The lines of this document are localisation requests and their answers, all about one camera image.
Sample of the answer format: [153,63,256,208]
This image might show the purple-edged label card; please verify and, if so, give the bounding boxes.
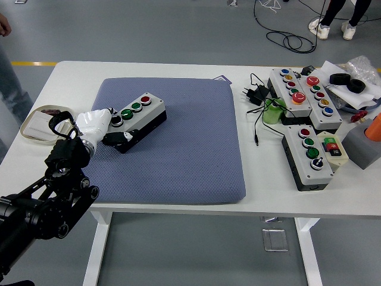
[213,74,233,86]

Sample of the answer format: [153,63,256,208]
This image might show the blue bowl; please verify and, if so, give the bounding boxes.
[336,100,381,113]

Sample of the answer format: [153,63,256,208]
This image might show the orange cylinder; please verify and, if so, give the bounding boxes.
[365,112,381,143]

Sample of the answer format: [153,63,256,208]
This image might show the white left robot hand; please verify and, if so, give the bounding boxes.
[74,107,140,147]

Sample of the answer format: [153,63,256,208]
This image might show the green plastic cylinder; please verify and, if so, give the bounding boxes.
[262,97,287,125]

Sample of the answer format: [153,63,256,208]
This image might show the blue-grey padded mat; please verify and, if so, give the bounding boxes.
[85,77,247,205]

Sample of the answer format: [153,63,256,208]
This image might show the white table leg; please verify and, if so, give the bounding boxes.
[294,217,324,286]
[82,210,113,286]

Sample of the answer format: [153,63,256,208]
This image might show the white floor cord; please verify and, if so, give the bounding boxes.
[258,0,282,15]

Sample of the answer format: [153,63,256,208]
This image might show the beige oval tray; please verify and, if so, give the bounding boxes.
[20,104,75,145]

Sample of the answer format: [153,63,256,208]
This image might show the clear bubble wrap bag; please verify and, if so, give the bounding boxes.
[346,55,380,90]

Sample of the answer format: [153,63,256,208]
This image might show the metal floor socket plate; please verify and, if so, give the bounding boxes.
[261,228,289,253]

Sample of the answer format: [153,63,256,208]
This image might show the grey foam block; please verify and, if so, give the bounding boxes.
[341,117,381,170]

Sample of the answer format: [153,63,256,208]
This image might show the five-button box, blue button end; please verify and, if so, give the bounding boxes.
[297,74,343,135]

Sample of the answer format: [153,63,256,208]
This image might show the black power adapter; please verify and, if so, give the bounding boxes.
[239,84,270,106]

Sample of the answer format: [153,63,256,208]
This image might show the grey four-button control box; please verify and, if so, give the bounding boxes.
[107,94,167,154]
[281,125,334,192]

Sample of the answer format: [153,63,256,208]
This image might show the black adapter cord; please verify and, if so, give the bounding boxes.
[246,73,286,147]

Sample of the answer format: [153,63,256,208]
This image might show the five-button box, mushroom button end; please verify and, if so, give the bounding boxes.
[267,68,313,125]

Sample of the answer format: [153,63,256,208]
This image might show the person with white shoes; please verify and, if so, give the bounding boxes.
[308,0,373,41]

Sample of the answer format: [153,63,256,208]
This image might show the white foam sheet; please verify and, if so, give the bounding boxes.
[320,60,381,110]

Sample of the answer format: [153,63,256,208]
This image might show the black floor cable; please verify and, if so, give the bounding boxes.
[252,0,328,54]

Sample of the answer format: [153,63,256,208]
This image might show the cream three-button switch box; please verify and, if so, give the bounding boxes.
[316,130,349,173]

